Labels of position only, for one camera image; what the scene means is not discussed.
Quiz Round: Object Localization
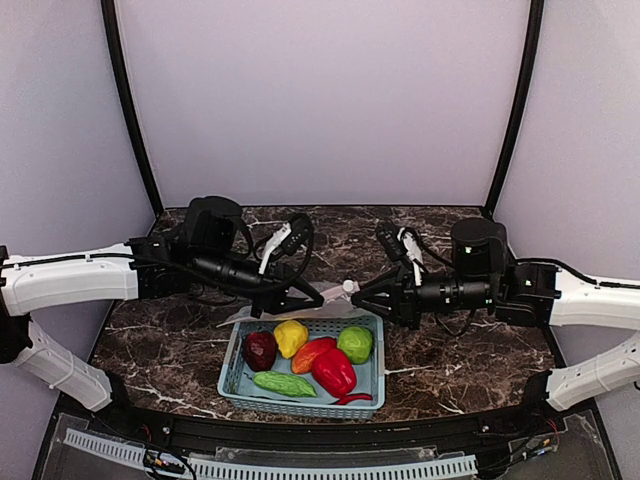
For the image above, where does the clear zip top bag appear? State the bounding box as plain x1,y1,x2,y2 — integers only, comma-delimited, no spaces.
217,280,365,328

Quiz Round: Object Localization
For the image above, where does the green toy pepper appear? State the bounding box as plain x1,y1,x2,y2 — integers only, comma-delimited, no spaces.
337,326,374,365

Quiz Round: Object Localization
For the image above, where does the orange red toy pepper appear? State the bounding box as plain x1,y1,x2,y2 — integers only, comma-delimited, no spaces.
291,337,337,375

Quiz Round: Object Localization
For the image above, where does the bright red toy pepper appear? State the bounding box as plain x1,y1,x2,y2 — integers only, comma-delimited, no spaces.
311,348,357,398

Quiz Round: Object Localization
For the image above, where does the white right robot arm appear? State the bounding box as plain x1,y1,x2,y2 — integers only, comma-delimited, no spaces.
351,218,639,411

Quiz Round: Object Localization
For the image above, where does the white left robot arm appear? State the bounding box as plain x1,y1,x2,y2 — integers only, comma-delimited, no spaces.
1,196,324,412

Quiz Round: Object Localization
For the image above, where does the yellow toy pepper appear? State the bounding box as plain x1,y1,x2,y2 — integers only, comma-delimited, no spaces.
274,320,309,359

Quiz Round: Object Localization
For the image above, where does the dark red toy pepper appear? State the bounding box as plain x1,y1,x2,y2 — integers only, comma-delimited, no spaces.
242,331,278,372

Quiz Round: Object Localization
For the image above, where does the green toy bitter gourd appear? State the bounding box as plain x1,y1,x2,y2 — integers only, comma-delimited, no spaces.
253,371,317,398

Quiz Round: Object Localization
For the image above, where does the light blue plastic basket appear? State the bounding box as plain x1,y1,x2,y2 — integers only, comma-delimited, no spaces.
218,313,386,420

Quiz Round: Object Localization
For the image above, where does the red toy chili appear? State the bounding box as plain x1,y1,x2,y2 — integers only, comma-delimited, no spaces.
332,393,373,405

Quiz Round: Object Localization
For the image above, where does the black front frame rail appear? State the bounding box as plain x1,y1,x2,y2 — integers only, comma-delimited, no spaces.
132,407,524,451

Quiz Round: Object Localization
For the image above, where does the white slotted cable duct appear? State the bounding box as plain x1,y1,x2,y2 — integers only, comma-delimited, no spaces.
63,428,478,479

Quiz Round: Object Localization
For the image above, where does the black right frame post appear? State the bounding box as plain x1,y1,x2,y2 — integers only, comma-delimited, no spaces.
482,0,545,219

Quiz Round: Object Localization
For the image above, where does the black enclosure frame post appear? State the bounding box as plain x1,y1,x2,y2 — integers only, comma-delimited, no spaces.
100,0,165,218

